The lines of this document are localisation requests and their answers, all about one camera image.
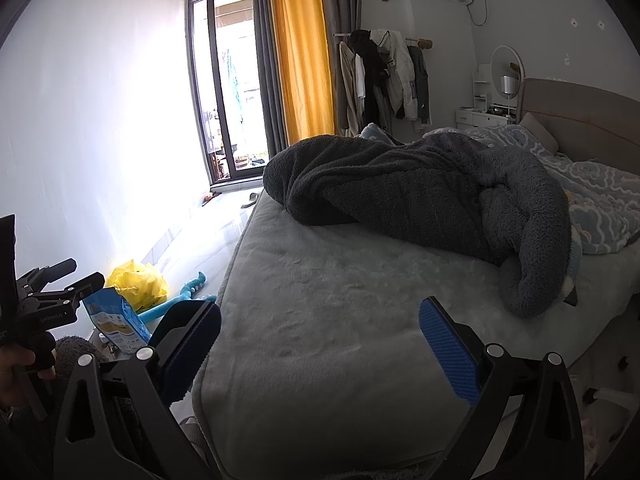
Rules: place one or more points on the light blue patterned duvet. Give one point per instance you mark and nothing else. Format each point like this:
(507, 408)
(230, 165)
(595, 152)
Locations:
(595, 200)

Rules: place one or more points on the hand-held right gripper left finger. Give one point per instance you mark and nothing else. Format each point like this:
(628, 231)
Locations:
(192, 355)

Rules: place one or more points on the clothes rack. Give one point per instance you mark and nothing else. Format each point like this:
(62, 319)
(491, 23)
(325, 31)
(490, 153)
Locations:
(425, 42)

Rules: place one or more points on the beige coat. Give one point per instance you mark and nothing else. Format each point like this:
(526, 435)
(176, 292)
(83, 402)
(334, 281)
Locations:
(346, 85)

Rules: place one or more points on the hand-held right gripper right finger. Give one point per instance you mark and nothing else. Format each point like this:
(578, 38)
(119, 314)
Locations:
(447, 355)

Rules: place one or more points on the yellow curtain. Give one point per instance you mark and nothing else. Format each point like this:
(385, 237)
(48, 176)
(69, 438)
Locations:
(305, 60)

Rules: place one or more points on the white bedside cabinet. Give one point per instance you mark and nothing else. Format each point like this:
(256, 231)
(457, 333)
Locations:
(617, 392)

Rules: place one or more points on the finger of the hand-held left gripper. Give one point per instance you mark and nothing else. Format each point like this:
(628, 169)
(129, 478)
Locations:
(87, 284)
(55, 266)

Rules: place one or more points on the grey slipper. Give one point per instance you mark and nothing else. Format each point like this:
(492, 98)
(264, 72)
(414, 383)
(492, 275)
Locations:
(250, 200)

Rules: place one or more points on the beige bed headboard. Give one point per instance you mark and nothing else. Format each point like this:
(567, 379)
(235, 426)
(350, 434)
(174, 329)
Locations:
(590, 120)

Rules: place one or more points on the white dresser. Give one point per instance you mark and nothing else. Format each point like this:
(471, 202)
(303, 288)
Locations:
(472, 117)

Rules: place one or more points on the beige pillow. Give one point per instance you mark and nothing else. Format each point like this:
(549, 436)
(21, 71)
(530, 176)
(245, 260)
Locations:
(540, 132)

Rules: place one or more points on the grey-blue garment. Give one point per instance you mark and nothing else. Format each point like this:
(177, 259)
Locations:
(422, 85)

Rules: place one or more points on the person's left hand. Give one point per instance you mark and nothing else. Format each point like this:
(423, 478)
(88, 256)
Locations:
(15, 357)

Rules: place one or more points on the white desktop organizer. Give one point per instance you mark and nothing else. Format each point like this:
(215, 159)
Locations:
(482, 85)

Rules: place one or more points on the dark framed balcony door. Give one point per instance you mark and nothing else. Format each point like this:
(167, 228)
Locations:
(196, 85)

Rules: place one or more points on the dark grey fleece blanket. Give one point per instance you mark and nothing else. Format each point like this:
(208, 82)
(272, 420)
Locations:
(400, 185)

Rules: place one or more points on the blue snack bag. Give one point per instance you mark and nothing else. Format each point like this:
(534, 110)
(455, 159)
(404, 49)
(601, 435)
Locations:
(117, 322)

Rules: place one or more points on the white shirt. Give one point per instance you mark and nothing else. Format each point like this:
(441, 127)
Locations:
(360, 85)

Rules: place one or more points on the small grey table lamp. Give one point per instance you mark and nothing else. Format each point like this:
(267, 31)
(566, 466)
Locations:
(507, 85)

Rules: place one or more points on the bed with light grey sheet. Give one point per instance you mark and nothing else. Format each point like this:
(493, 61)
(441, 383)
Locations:
(325, 335)

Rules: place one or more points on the yellow plastic bag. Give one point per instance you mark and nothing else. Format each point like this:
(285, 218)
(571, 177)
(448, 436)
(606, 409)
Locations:
(140, 282)

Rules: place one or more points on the round white mirror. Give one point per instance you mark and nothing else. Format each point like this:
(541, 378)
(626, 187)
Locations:
(500, 65)

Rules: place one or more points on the turquoise massage stick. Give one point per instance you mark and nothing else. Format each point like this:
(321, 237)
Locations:
(192, 287)

